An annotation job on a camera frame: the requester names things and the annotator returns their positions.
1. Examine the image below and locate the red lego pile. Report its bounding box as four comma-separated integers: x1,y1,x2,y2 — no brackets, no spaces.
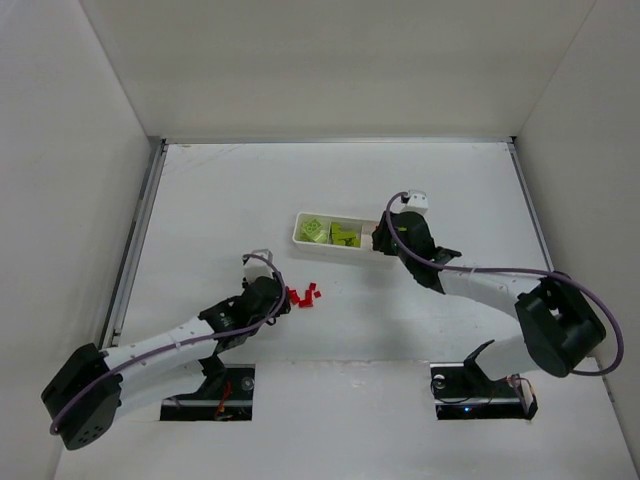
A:
287,282,322,309

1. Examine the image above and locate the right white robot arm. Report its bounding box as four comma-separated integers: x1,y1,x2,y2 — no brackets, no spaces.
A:
373,211,606,380

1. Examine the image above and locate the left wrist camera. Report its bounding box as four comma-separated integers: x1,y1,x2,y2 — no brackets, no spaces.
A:
243,249,273,284

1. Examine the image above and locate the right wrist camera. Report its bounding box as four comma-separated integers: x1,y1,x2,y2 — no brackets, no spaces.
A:
401,190,429,216

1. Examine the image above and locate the lime green 2x2 lego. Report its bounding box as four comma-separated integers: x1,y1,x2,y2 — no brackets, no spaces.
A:
299,218,328,244

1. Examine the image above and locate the lime green 2x4 lego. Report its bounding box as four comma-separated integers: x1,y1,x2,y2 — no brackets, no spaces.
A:
329,222,361,248

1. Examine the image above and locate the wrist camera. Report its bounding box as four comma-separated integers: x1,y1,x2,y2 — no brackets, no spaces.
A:
243,249,273,284
401,190,429,216

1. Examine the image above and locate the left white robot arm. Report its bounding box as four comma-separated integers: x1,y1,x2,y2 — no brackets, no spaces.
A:
41,275,290,451

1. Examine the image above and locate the white three-compartment tray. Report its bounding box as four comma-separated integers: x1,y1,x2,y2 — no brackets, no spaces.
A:
292,212,396,268

